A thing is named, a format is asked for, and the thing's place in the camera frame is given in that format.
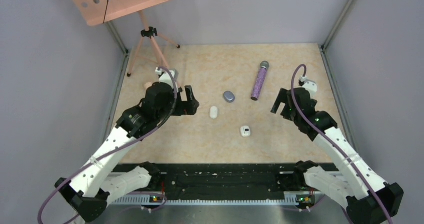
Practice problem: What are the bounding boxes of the pink music stand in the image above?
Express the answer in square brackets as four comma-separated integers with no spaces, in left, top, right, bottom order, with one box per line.
[72,0,180,68]

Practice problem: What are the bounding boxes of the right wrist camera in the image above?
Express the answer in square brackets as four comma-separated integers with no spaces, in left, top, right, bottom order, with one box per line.
[298,76,318,96]

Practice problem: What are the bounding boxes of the white earbud case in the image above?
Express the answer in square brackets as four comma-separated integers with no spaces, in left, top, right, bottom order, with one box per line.
[240,125,252,138]

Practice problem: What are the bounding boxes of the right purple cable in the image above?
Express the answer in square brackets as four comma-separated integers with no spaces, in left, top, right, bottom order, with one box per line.
[290,64,395,224]

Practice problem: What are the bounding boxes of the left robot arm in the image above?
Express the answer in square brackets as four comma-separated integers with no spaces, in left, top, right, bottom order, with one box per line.
[54,82,200,224]

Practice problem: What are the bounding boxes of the lavender charging case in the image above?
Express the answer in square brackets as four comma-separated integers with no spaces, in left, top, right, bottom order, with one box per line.
[223,90,236,103]

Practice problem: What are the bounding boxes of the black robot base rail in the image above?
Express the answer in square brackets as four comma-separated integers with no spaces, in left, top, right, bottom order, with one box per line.
[109,162,327,204]

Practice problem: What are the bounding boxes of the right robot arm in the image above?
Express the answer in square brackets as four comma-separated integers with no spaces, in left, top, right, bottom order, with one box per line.
[271,87,404,224]

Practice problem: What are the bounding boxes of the purple glitter microphone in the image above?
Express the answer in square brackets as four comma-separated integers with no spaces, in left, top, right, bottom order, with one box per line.
[250,61,270,101]

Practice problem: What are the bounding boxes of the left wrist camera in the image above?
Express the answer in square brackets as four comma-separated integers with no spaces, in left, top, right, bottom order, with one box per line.
[155,67,179,86]

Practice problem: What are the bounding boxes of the white oval charging case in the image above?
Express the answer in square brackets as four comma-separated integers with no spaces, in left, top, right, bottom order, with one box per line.
[209,106,219,120]

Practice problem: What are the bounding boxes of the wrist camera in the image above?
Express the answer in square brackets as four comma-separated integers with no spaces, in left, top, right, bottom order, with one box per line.
[155,67,179,86]
[298,76,318,96]

